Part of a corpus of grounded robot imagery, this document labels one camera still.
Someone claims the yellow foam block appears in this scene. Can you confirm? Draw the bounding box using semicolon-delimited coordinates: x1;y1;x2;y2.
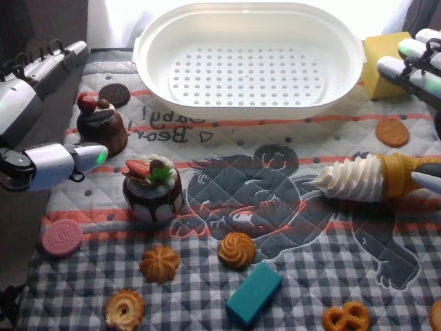
361;31;414;101

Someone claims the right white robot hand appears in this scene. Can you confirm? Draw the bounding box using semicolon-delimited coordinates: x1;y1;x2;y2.
377;28;441;194

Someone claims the toy ice cream cone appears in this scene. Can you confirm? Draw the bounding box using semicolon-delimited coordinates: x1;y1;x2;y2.
311;152;427;203

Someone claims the pretzel shaped cookie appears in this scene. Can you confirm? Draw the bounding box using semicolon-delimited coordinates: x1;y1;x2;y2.
320;301;371;331

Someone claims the dark chocolate sandwich cookie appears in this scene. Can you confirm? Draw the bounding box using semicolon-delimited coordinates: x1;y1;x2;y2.
98;83;131;108

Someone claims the golden swirl cookie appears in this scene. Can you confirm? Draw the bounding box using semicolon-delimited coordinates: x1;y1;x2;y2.
218;231;258;269

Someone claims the round tan biscuit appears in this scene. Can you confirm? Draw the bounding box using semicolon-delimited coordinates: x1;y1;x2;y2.
374;118;410;148

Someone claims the chocolate cake with cherry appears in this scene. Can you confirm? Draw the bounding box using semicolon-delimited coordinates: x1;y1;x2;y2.
75;93;129;158

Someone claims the strawberry cream cake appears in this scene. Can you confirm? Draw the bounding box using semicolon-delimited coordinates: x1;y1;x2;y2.
122;154;184;223

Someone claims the ring butter cookie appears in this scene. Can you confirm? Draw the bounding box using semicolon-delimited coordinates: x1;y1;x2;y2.
104;288;146;330

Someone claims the pink sandwich cookie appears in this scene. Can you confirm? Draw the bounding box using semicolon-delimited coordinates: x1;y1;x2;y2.
41;219;83;259

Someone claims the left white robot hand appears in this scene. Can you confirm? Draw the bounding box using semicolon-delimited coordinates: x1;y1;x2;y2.
0;39;110;192

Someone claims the grey bear print quilt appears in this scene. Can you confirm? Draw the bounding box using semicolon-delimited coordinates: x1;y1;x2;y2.
15;48;441;331

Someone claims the orange cookie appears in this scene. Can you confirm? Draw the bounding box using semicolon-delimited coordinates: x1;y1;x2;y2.
429;299;441;331

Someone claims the golden flower cookie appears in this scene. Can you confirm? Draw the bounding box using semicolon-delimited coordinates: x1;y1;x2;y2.
139;243;182;285

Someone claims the teal rectangular block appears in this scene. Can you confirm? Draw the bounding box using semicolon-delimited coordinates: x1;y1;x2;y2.
225;261;284;327

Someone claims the white perforated oval tray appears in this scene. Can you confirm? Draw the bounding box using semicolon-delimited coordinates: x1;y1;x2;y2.
132;1;368;121

